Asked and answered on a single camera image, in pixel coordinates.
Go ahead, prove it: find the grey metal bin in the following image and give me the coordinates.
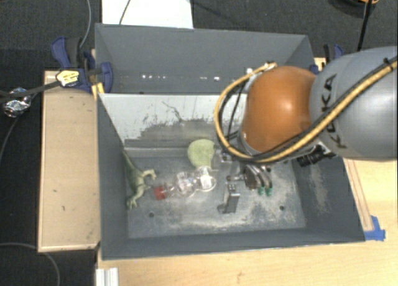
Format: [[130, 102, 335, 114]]
[[93, 22, 366, 261]]

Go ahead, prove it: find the pale green ball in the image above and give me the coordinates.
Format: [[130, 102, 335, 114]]
[[187, 139, 216, 169]]

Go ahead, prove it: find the pale wood board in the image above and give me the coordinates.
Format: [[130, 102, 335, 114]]
[[37, 70, 102, 253]]

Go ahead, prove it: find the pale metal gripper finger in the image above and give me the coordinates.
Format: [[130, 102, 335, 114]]
[[216, 183, 231, 214], [228, 183, 242, 215]]

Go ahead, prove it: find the black cylinder on white bracket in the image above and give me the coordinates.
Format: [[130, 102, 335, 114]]
[[295, 144, 333, 168]]

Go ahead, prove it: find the clear bottle with red cap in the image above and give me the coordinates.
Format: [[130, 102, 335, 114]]
[[153, 170, 198, 201]]

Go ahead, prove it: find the clear glass cup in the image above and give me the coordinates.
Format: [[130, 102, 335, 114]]
[[193, 166, 218, 193]]

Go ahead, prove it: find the green toy dinosaur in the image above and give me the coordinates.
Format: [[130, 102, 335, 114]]
[[123, 150, 158, 210]]

